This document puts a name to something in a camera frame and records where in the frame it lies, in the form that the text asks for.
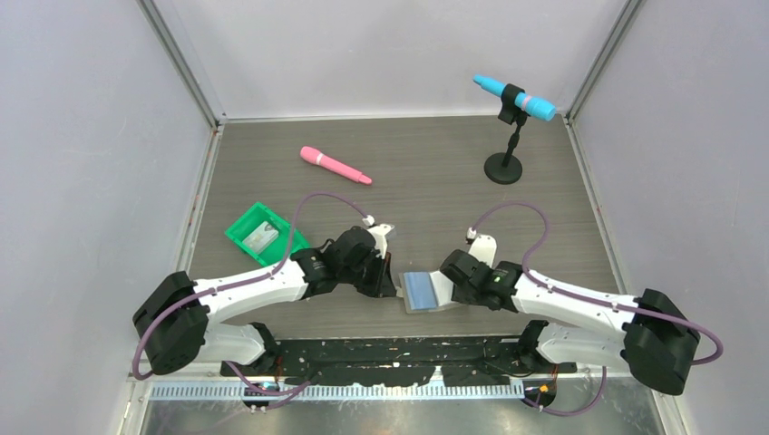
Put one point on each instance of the black microphone stand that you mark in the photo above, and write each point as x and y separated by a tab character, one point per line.
504	168

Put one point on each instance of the blue toy microphone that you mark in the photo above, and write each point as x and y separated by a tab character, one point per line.
515	101

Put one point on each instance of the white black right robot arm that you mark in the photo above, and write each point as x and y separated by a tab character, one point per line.
646	335

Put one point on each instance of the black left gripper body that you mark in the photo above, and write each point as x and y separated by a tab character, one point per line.
364	276

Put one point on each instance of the aluminium front rail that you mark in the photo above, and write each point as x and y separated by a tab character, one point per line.
224	385

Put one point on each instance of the grey card holder wallet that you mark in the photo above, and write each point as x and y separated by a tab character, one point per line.
426	292

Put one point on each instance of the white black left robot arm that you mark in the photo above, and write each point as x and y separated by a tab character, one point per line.
185	321

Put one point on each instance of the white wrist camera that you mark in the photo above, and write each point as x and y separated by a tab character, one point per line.
482	247
381	232

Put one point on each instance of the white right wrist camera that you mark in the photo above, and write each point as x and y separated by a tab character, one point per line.
482	247

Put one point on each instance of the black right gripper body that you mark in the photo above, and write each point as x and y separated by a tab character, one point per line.
465	294

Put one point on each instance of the green plastic bin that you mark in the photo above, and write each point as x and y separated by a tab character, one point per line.
252	218

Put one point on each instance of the pink toy microphone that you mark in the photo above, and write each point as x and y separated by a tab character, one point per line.
318	158

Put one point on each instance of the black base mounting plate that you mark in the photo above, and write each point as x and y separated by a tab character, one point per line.
401	362

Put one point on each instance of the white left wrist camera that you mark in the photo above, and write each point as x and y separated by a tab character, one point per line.
381	232

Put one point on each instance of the silver card in bin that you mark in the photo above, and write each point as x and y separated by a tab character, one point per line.
261	237

